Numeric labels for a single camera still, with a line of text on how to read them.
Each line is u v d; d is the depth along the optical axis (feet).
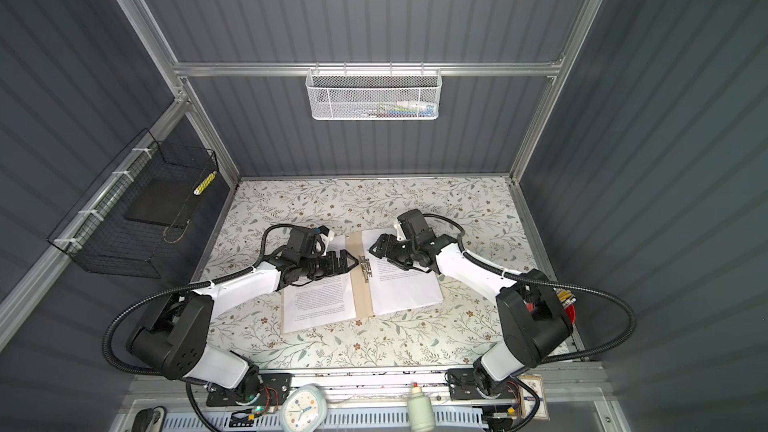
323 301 2.93
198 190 2.59
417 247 2.20
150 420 2.19
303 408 2.27
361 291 2.94
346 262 2.64
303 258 2.35
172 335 1.44
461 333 2.71
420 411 2.10
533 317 1.46
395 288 2.99
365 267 3.08
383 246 2.51
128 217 2.38
